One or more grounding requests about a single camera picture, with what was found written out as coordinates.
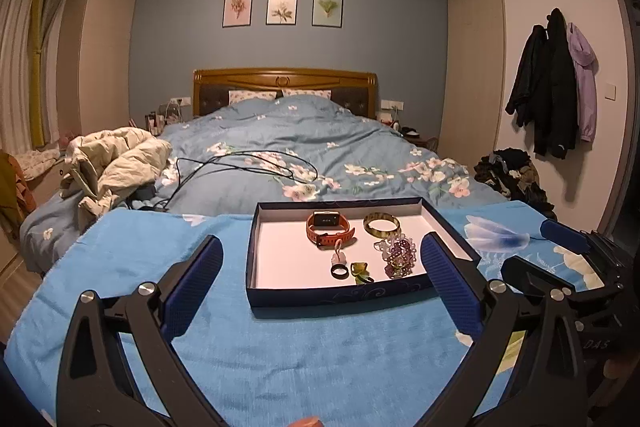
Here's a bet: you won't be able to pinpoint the purple bead bracelet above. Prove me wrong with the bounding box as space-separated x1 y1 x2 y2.
382 238 420 281

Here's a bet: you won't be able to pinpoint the clear crystal bead bracelet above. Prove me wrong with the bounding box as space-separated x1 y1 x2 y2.
373 233 414 266

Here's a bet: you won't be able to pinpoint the green charm ring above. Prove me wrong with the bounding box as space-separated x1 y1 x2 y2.
348 261 376 286

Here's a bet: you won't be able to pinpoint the gold bangle bracelet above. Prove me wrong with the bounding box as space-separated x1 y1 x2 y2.
362 211 402 239

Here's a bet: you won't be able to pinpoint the orange smart watch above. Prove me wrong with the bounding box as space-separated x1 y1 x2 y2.
306 210 355 248

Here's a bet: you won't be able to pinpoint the dark clothes pile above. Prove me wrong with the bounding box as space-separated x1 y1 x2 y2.
474 147 556 220

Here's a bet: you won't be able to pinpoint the light blue floral blanket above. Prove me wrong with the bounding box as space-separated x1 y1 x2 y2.
2 199 609 427

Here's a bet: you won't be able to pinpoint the dark blue shallow box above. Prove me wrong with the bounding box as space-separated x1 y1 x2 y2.
245 197 480 309

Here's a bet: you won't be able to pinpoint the beige crumpled jacket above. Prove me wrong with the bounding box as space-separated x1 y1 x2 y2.
61 127 172 231

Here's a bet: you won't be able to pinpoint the black hanging coat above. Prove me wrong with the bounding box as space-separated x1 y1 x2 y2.
506 8 578 159

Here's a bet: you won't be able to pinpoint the grey-blue floral duvet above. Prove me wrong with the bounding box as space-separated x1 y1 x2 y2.
20 95 500 273

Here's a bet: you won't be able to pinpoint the lilac hanging jacket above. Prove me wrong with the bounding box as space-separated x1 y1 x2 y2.
566 23 598 143

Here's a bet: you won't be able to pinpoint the brown clothes heap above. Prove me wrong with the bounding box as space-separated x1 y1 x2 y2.
0 150 37 242

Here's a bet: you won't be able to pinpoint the floral pillow left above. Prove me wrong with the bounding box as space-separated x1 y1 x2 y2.
229 90 279 105

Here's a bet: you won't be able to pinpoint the floral pillow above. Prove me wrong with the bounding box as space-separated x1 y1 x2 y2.
282 89 332 100
229 90 279 105

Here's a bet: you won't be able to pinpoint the wooden headboard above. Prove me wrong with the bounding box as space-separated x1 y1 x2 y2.
192 67 378 119

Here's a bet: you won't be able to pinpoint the floral pillow right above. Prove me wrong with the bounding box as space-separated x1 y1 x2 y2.
282 89 332 100

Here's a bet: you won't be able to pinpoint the pink flower picture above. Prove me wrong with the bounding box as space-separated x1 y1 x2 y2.
222 0 253 28

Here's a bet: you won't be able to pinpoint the white flower picture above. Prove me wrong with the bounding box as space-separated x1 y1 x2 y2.
266 0 297 25

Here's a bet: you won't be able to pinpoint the green leaf picture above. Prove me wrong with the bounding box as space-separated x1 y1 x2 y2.
311 0 344 28

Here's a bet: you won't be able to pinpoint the white and yellow curtains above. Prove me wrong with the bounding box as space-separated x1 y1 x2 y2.
1 0 66 155

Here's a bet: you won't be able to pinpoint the black cable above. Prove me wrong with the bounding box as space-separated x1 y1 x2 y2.
152 149 320 212

